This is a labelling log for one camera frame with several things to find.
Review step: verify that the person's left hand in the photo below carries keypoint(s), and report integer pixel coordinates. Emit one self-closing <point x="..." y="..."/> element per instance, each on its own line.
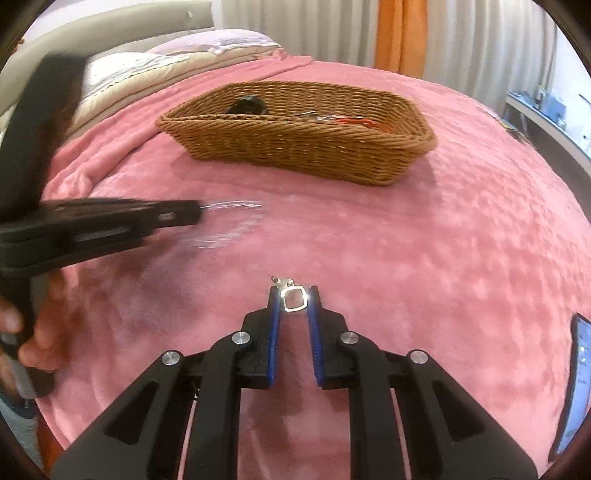
<point x="41" y="332"/>

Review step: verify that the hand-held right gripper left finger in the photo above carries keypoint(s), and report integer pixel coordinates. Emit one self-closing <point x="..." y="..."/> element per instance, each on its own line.
<point x="273" y="332"/>

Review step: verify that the black wrist watch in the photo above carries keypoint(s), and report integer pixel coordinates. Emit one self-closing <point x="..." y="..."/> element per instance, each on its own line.
<point x="247" y="105"/>

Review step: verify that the grey curtain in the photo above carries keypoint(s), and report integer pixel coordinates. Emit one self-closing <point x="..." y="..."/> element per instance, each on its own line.
<point x="300" y="27"/>
<point x="485" y="46"/>

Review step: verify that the lilac pillow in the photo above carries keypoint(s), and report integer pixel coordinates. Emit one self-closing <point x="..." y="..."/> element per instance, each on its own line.
<point x="217" y="41"/>

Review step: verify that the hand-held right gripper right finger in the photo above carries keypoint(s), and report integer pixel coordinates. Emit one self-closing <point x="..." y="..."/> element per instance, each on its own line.
<point x="314" y="332"/>

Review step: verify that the brown wicker basket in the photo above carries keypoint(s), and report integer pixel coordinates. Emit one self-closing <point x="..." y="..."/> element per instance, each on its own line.
<point x="300" y="143"/>

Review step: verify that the white floral pillow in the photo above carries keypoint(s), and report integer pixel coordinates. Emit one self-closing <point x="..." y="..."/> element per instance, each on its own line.
<point x="120" y="74"/>

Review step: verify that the pearl silver hair clip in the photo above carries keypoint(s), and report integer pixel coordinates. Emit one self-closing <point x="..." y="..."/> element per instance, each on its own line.
<point x="314" y="116"/>

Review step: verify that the cards on blanket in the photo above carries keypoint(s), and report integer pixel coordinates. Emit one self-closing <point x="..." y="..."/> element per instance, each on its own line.
<point x="513" y="130"/>

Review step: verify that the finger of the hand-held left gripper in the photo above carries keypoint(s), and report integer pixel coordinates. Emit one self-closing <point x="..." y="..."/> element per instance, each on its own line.
<point x="101" y="249"/>
<point x="138" y="214"/>

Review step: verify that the boxes on desk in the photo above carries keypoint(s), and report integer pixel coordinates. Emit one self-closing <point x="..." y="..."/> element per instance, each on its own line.
<point x="547" y="102"/>

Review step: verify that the white desk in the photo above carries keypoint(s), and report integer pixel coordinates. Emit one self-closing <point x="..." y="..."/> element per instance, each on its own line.
<point x="554" y="129"/>

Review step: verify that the silver square pendant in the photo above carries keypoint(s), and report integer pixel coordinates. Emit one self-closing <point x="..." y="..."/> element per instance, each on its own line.
<point x="299" y="290"/>

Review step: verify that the beige folded quilt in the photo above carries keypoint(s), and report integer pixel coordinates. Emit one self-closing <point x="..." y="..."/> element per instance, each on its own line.
<point x="184" y="69"/>

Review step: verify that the orange cloth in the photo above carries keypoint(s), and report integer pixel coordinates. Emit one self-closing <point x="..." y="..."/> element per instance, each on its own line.
<point x="46" y="438"/>

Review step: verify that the orange curtain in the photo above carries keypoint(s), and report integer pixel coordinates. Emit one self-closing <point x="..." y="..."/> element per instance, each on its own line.
<point x="399" y="32"/>

